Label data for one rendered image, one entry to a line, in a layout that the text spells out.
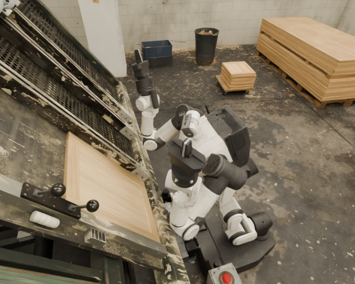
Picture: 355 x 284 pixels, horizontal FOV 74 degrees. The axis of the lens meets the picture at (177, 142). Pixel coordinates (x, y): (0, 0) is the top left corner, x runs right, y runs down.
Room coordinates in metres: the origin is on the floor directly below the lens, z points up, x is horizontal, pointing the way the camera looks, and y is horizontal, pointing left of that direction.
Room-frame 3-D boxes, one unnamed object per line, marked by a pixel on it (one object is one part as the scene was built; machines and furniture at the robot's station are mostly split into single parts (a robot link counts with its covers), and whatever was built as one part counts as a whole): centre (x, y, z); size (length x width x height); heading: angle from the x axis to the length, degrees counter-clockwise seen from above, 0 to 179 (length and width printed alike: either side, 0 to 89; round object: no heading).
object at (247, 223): (1.00, -0.50, 0.28); 0.21 x 0.20 x 0.13; 108
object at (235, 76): (3.94, -1.00, 0.20); 0.61 x 0.53 x 0.40; 9
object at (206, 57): (5.19, -0.60, 0.33); 0.52 x 0.51 x 0.65; 9
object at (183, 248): (0.79, -0.01, 0.69); 0.50 x 0.14 x 0.24; 18
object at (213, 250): (0.99, -0.47, 0.19); 0.64 x 0.52 x 0.33; 108
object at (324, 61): (4.50, -2.54, 0.39); 2.46 x 1.05 x 0.78; 9
